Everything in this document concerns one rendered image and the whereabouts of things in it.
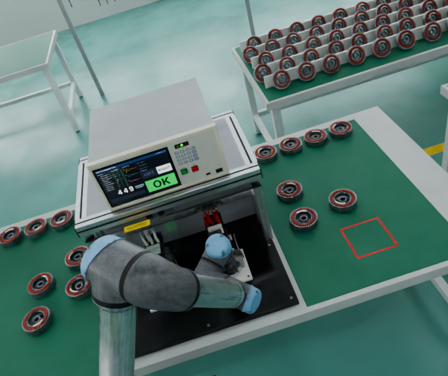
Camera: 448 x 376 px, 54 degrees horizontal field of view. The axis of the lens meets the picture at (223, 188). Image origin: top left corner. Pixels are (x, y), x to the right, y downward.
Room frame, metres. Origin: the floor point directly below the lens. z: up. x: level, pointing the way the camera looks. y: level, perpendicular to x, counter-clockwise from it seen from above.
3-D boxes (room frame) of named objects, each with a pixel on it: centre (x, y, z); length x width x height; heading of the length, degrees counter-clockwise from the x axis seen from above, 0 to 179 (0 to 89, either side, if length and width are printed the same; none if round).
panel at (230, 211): (1.34, 0.20, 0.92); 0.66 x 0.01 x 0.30; 92
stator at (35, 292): (1.31, 0.85, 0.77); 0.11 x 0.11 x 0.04
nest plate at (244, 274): (1.08, 0.07, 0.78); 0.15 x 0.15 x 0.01; 2
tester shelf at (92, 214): (1.40, 0.20, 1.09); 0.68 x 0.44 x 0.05; 92
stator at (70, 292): (1.23, 0.67, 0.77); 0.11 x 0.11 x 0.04
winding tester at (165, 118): (1.40, 0.19, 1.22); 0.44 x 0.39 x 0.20; 92
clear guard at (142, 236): (1.08, 0.31, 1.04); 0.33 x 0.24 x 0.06; 2
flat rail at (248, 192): (1.18, 0.20, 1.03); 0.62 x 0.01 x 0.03; 92
